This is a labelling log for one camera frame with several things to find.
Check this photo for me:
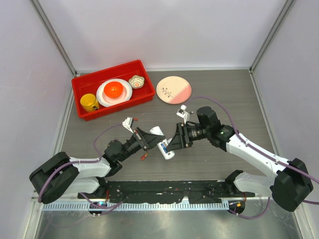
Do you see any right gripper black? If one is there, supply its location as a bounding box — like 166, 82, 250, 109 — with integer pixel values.
166, 122, 210, 152

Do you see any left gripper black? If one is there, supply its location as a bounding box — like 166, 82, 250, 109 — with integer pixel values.
118, 127, 165, 162

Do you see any white remote control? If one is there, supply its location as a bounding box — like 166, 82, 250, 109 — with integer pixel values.
150, 126, 175, 160

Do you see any blue battery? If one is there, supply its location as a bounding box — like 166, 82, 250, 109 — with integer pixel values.
161, 143, 167, 153

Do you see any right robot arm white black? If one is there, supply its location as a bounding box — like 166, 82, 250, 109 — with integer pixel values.
166, 106, 314, 212

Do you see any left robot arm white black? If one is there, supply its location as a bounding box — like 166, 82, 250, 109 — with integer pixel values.
29, 127, 165, 204

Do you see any pink beige plate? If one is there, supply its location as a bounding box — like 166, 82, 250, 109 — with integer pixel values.
156, 76, 192, 105

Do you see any small patterned flower bowl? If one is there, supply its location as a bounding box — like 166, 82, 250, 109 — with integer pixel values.
128, 75, 145, 89

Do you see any white paper plate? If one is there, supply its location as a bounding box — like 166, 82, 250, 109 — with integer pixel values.
96, 79, 133, 107

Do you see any orange bowl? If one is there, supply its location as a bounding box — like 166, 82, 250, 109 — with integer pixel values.
104, 81, 124, 98

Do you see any yellow mug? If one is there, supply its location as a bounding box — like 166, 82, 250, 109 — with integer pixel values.
80, 94, 100, 113

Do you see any red plastic bin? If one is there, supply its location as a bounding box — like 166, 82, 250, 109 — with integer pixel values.
72, 60, 155, 121

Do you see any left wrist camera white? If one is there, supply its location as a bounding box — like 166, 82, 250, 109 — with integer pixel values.
122, 117, 135, 134

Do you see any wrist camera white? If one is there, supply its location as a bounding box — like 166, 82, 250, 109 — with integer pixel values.
122, 117, 135, 134
176, 105, 190, 123

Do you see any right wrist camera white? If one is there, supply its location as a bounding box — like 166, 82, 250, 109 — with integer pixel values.
176, 105, 190, 123

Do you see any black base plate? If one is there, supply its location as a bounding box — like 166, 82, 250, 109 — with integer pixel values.
84, 180, 255, 204

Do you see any slotted cable duct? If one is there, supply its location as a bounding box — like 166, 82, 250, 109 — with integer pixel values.
42, 200, 229, 212

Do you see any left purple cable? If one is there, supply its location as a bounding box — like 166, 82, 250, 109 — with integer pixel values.
37, 123, 125, 216

